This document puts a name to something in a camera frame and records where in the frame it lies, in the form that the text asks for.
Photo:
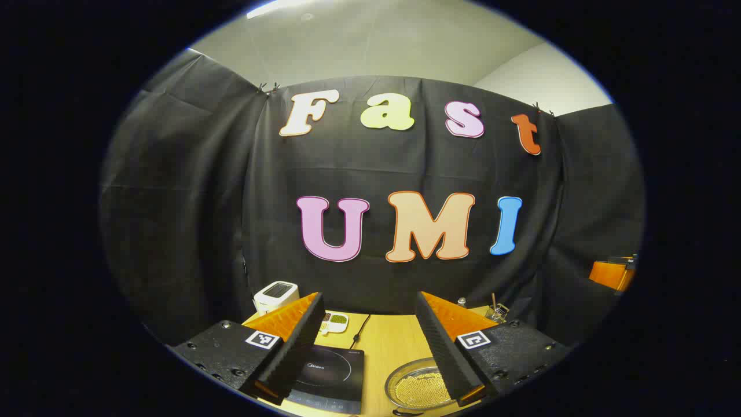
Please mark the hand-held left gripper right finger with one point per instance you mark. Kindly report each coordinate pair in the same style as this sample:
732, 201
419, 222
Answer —
443, 353

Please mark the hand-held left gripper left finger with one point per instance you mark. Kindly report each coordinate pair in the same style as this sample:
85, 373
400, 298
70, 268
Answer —
301, 347

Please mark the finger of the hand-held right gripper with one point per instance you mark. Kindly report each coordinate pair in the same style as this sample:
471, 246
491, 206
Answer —
608, 275

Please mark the black induction cooktop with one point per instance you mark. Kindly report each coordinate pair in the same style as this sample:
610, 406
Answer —
336, 370

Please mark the white divided dish of beans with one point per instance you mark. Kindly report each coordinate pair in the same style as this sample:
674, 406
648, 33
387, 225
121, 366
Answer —
336, 322

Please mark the pile of yellow soybeans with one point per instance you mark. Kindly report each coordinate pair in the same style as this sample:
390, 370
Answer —
422, 391

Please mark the white toaster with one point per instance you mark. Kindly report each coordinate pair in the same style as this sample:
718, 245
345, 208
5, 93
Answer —
275, 295

